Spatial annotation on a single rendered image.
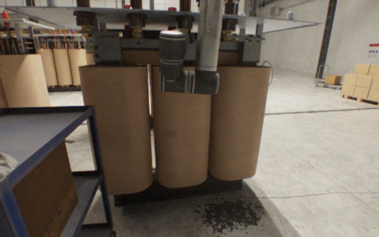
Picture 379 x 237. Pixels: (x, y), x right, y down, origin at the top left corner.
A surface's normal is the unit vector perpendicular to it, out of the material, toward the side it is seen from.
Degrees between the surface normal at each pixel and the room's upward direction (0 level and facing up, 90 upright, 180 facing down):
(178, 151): 90
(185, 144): 90
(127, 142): 90
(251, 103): 90
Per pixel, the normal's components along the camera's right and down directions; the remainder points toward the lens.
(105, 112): 0.21, 0.31
